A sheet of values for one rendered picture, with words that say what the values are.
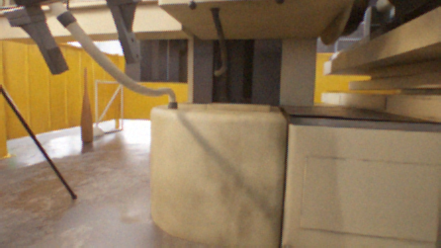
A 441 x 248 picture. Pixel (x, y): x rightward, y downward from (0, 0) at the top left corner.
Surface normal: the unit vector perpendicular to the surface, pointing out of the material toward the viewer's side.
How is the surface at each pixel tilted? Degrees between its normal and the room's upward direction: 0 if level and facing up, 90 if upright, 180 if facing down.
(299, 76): 90
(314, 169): 90
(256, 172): 90
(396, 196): 90
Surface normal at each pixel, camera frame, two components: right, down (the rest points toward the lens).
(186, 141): -0.26, 0.08
